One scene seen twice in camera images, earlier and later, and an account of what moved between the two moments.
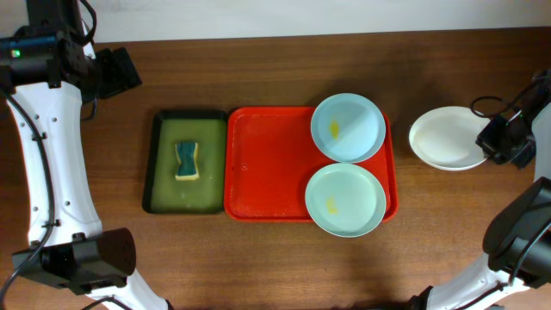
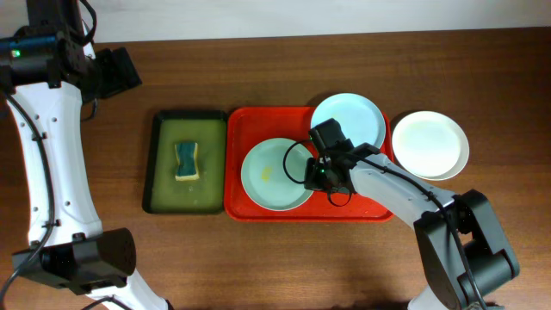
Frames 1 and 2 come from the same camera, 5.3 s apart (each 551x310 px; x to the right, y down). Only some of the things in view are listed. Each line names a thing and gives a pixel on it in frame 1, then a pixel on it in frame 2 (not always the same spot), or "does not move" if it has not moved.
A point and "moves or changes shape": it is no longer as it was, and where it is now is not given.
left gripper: (119, 71) does not move
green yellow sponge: (187, 154) does not move
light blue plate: (348, 127) does not move
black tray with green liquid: (164, 194) does not move
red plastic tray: (270, 160) does not move
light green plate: (345, 200) → (273, 174)
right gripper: (492, 132) → (310, 165)
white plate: (446, 138) moves or changes shape
